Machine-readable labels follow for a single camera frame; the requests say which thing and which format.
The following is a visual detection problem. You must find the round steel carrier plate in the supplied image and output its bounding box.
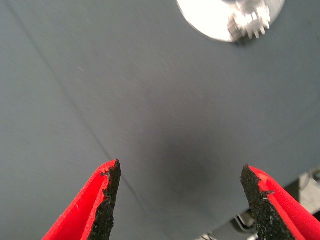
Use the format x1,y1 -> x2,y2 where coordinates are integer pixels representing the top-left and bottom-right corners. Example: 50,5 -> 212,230
176,0 -> 286,43

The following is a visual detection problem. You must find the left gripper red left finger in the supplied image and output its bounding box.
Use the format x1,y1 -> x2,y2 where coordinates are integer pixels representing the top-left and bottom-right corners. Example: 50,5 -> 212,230
42,159 -> 122,240

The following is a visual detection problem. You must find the small steel planetary gear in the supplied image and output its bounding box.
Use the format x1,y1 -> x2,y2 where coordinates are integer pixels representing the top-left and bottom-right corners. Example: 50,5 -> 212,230
226,0 -> 272,41

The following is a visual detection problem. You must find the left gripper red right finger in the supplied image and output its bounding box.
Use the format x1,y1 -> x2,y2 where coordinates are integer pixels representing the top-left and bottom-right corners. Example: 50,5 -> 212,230
240,164 -> 320,240

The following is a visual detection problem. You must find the dark grey table cloth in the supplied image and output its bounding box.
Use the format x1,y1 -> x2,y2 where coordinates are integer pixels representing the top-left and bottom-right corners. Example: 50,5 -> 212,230
0,0 -> 320,240

